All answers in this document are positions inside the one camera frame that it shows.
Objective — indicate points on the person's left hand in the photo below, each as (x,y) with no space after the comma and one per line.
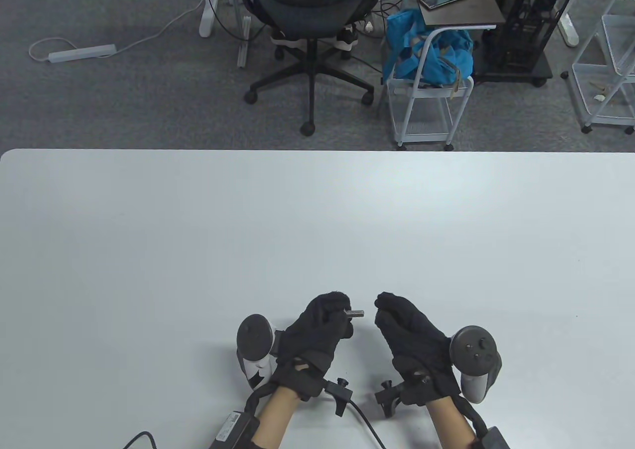
(310,337)

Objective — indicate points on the person's right hand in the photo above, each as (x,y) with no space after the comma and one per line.
(416,350)

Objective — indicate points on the silver screw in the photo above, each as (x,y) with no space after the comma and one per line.
(354,313)

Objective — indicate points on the black left forearm box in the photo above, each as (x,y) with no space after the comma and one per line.
(230,429)

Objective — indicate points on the person's right forearm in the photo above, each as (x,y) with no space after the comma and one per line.
(451,426)

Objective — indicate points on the person's left forearm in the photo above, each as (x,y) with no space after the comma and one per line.
(275,419)

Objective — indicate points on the black right forearm box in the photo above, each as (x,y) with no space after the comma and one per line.
(496,439)

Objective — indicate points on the grey left hand controller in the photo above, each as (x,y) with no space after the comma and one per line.
(254,342)

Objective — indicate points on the grey hand controller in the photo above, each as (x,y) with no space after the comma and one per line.
(254,342)
(476,357)

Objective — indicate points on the grey right hand controller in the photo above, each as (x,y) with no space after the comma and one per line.
(476,357)

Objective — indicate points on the black wheeled platform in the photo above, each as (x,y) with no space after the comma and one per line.
(516,74)

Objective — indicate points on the blue bag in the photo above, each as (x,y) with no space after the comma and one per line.
(441,57)

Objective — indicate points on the white rolling shelf cart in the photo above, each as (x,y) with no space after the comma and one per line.
(603,92)

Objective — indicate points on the black mesh office chair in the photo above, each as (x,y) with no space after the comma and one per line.
(310,2)

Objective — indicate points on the white desk leg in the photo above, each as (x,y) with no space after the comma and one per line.
(207,17)

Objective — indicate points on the dark side table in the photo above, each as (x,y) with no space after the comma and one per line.
(471,7)

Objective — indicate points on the black computer case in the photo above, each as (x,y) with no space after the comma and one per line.
(531,17)

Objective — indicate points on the white desk foot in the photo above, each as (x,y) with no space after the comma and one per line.
(569,30)

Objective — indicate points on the white power strip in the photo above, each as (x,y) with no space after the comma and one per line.
(82,53)

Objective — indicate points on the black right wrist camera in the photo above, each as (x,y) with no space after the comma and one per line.
(389,398)

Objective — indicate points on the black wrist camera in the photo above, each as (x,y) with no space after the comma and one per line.
(340,394)
(389,398)

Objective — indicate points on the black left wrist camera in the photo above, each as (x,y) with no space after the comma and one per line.
(340,394)

